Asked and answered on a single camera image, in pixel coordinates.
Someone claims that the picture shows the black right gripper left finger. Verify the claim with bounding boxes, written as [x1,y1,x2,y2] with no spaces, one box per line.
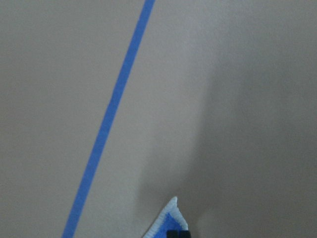
[166,230,179,238]

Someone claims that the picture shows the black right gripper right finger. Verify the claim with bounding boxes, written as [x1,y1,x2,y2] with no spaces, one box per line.
[179,230,191,238]

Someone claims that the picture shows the grey blue towel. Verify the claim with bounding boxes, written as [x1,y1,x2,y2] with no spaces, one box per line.
[143,196,189,238]

